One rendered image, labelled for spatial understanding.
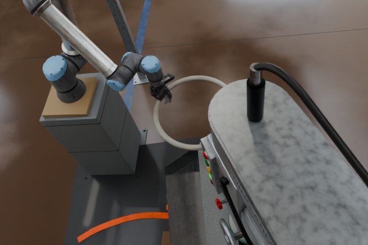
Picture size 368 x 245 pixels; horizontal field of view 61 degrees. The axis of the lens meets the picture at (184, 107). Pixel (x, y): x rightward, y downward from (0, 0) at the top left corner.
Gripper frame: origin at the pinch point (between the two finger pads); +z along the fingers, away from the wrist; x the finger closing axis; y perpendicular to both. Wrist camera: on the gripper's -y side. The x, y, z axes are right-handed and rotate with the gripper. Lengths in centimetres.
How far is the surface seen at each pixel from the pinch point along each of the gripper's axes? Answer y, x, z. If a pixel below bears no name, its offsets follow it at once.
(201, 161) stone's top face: 21.4, 41.4, 2.0
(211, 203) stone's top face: 37, 59, 0
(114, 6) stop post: -51, -98, 5
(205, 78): -20.5, 15.3, -7.0
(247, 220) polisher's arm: 45, 83, -57
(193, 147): 20.1, 35.9, -6.7
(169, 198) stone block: 45, 32, 22
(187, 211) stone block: 46, 49, 10
